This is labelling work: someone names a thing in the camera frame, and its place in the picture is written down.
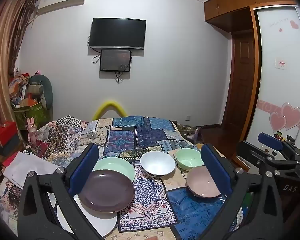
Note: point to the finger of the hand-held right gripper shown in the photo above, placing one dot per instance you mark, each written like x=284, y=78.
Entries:
x=252, y=152
x=271, y=141

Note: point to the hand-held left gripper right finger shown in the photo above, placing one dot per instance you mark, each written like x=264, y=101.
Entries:
x=215, y=167

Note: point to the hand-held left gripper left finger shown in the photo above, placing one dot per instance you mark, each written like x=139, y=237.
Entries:
x=83, y=167

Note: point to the pink bowl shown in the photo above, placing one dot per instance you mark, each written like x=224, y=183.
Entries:
x=202, y=182

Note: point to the green bowl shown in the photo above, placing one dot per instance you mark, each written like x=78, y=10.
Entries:
x=190, y=157

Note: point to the green plate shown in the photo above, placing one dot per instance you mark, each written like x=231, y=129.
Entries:
x=115, y=165

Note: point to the purple plate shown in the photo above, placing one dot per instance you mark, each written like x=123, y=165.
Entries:
x=107, y=190

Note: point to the white plate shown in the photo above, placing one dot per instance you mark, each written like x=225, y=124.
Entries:
x=100, y=222

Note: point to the white bowl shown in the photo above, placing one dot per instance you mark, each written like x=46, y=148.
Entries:
x=157, y=163

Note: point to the dark purple cloth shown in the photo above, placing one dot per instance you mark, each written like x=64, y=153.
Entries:
x=198, y=133

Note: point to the white cloth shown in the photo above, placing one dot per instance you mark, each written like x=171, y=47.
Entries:
x=27, y=165

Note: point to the white wardrobe door pink hearts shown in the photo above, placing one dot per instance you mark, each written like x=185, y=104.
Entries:
x=277, y=80

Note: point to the pink doll toy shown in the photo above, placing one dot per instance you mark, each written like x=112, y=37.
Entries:
x=31, y=130

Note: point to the yellow hoop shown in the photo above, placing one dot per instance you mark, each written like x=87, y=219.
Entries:
x=107, y=103

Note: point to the wooden door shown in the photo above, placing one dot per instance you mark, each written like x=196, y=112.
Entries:
x=240, y=80

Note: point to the patchwork blanket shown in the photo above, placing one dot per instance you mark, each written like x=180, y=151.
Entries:
x=145, y=135

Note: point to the green box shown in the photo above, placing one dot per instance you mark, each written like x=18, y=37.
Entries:
x=32, y=115

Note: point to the dark grey box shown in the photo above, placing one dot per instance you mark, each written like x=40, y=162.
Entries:
x=10, y=146

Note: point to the grey plush pillow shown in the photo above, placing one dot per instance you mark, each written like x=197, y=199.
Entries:
x=47, y=90

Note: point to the red box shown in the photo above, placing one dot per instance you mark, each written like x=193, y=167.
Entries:
x=5, y=131

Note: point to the pile of assorted boxes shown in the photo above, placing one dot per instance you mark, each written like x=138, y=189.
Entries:
x=20, y=87

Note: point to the small black monitor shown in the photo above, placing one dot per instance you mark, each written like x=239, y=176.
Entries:
x=115, y=60

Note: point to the brown striped curtain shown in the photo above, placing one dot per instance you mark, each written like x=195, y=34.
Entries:
x=2, y=55

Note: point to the wooden overhead cabinet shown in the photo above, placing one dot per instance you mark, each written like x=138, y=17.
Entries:
x=227, y=5

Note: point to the white air conditioner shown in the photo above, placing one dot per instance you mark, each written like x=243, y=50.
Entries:
x=62, y=0

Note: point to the white wall socket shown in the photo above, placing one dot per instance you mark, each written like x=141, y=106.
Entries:
x=189, y=118

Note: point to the black wall television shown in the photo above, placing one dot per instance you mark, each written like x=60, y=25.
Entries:
x=117, y=32

